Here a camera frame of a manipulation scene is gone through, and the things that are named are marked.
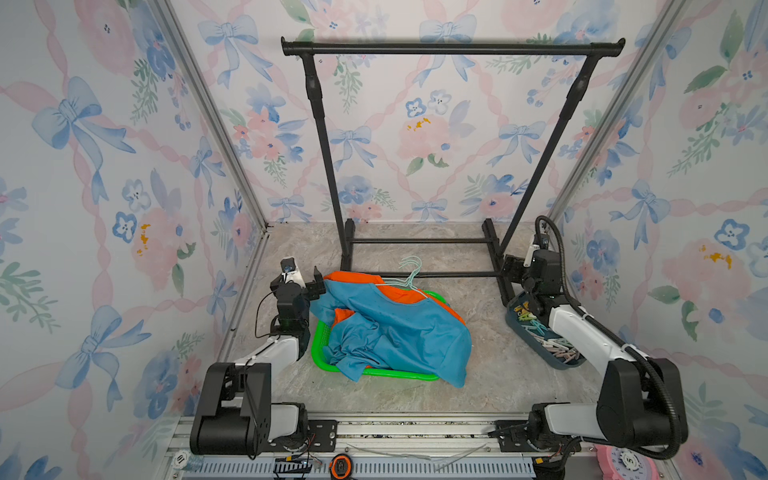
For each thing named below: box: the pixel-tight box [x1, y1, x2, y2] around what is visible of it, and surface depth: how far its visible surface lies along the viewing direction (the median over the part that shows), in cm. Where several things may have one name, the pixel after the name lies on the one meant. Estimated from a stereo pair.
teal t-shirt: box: [310, 279, 473, 387], surface depth 83 cm
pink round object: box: [594, 444, 661, 480], surface depth 69 cm
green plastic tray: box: [312, 288, 447, 381], surface depth 81 cm
